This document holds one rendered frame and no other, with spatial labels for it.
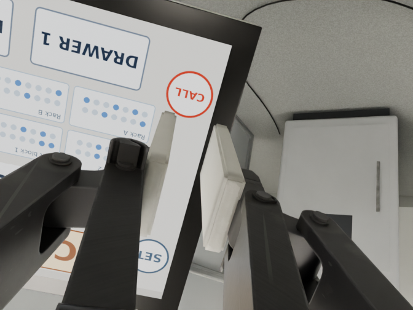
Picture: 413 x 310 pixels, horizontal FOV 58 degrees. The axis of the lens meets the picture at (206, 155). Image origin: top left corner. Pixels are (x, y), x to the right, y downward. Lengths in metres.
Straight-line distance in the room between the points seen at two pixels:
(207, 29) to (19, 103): 0.17
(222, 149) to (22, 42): 0.24
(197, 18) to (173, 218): 0.18
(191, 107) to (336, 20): 1.45
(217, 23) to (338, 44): 1.56
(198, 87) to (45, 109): 0.13
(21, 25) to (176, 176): 0.18
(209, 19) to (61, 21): 0.12
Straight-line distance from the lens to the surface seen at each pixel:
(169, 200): 0.36
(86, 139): 0.35
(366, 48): 1.89
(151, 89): 0.33
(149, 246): 0.39
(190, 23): 0.32
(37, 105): 0.36
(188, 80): 0.33
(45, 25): 0.34
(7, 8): 0.36
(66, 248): 0.41
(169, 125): 0.16
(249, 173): 0.16
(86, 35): 0.33
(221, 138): 0.17
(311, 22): 1.75
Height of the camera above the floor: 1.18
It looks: 21 degrees down
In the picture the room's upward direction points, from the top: 169 degrees counter-clockwise
